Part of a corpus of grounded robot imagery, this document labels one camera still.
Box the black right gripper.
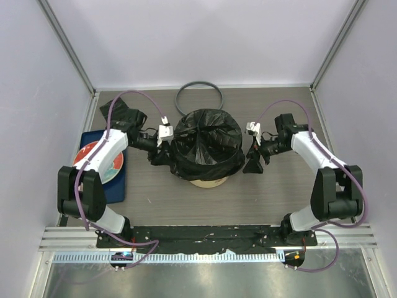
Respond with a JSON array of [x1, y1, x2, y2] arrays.
[[243, 133, 290, 174]]

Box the yellow capybara trash bin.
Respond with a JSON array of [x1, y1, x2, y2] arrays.
[[190, 176, 228, 189]]

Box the black trash bag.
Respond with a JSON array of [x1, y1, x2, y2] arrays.
[[169, 109, 246, 181]]

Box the grey trash bin rim ring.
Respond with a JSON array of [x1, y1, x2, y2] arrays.
[[175, 80, 225, 116]]

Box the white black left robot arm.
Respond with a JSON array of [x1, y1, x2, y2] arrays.
[[57, 109, 174, 248]]

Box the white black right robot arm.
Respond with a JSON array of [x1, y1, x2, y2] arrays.
[[243, 114, 364, 245]]

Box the folded spare black bags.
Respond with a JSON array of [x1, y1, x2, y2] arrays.
[[99, 98, 130, 124]]

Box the red and teal plate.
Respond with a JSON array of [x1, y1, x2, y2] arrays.
[[73, 140, 124, 184]]

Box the blue tray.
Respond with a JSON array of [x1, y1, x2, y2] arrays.
[[73, 130, 127, 204]]

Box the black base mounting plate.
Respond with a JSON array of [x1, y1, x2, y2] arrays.
[[96, 223, 318, 254]]

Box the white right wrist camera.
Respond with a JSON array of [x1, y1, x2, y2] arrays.
[[245, 122, 262, 146]]

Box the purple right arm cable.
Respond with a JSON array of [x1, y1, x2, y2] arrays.
[[256, 99, 370, 273]]

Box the perforated cable duct strip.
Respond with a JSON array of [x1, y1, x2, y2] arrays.
[[53, 250, 285, 264]]

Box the left aluminium corner post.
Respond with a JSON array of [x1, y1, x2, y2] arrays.
[[37, 0, 96, 95]]

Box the aluminium corner post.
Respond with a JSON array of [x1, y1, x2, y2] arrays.
[[310, 0, 368, 92], [37, 0, 96, 95]]

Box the right aluminium corner post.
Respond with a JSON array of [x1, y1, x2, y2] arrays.
[[310, 0, 368, 92]]

